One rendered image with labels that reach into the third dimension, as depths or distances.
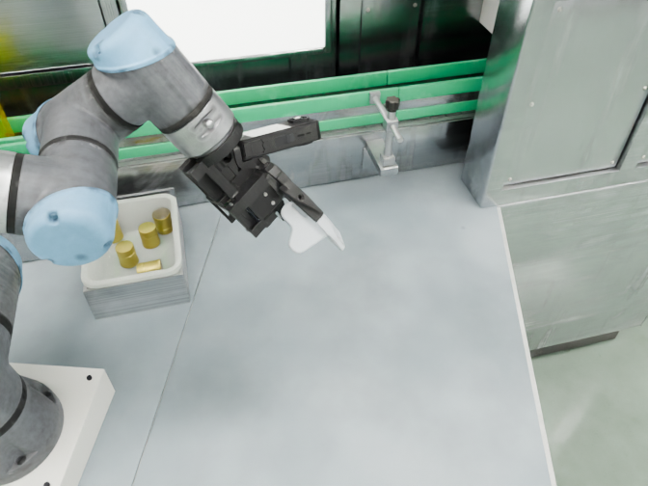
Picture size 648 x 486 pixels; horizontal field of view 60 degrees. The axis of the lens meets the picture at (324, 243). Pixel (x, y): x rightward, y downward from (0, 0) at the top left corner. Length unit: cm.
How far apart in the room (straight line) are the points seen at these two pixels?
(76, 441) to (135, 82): 53
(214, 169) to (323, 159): 62
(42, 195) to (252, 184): 24
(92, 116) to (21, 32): 68
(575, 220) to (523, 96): 43
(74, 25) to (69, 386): 70
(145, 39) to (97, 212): 18
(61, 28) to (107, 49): 69
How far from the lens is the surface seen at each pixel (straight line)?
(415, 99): 128
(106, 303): 108
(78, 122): 62
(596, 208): 149
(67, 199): 54
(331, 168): 128
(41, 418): 90
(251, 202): 67
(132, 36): 60
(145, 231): 115
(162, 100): 61
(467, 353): 102
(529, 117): 120
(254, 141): 68
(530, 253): 149
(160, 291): 106
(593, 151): 136
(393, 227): 121
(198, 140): 63
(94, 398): 94
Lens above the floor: 157
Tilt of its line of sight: 45 degrees down
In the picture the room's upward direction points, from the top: straight up
